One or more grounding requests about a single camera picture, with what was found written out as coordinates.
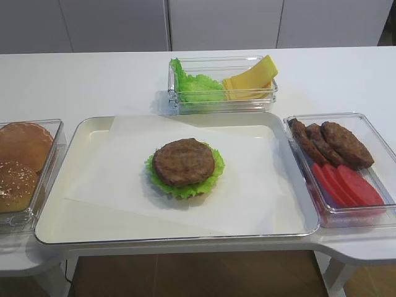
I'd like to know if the green lettuce leaf on burger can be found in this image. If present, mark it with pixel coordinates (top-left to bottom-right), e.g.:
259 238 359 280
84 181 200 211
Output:
144 142 225 198

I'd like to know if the green lettuce in container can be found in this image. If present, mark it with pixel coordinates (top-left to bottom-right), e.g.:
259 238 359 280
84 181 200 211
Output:
170 58 225 103

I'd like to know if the clear lettuce and cheese container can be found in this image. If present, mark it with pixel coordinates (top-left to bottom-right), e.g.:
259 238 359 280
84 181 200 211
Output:
168 56 278 114

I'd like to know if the yellow cheese slice stack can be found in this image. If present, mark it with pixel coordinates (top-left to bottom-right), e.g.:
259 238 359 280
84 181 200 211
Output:
222 79 273 101

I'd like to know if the brown meat patty on burger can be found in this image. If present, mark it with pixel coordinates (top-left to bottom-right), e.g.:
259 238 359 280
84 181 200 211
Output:
152 138 215 187

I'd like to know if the cream serving tray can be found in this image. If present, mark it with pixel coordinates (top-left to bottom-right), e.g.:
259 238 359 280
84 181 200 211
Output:
35 113 320 245

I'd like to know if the bottom burger bun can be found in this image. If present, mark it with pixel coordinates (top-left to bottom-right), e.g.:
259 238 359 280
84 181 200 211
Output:
173 192 204 200

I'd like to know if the white parchment paper sheet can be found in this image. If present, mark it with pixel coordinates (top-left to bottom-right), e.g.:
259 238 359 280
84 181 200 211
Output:
66 116 304 235

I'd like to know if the left brown meat patty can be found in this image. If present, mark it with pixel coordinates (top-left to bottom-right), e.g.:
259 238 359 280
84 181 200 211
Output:
289 118 328 166

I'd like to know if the middle brown meat patty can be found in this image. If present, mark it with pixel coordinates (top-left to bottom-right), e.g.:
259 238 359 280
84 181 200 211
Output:
306 124 347 167

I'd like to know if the left red tomato slice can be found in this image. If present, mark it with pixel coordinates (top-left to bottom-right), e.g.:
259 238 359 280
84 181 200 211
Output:
311 163 347 208

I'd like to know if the red tomato slice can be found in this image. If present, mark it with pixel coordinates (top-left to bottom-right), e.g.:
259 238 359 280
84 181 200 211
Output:
322 164 358 207
335 165 384 206
311 163 347 208

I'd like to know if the middle red tomato slice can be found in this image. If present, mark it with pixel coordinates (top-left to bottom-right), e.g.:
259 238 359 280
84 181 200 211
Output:
322 164 358 207

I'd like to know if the clear patty and tomato container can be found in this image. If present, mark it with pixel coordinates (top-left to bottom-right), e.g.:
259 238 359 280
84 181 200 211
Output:
284 113 395 228

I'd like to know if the right brown meat patty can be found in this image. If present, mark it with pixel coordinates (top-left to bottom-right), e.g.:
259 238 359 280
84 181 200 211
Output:
321 121 374 170

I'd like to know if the clear bun container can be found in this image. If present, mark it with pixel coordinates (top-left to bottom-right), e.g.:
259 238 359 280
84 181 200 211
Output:
1 119 67 233

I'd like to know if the right red tomato slice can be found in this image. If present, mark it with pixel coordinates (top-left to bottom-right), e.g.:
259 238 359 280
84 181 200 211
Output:
335 165 384 206

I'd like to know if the smooth orange bun half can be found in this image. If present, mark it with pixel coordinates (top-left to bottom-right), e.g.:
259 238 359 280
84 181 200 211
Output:
1 122 53 173

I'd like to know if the white table leg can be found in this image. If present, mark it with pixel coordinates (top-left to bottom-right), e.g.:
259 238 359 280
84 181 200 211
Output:
314 251 356 297

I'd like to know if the sesame bun top right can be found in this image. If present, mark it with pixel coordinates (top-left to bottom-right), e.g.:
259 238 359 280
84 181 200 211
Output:
1 161 38 213

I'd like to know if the black floor cable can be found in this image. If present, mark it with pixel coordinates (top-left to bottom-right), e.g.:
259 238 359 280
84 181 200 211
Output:
63 259 74 297

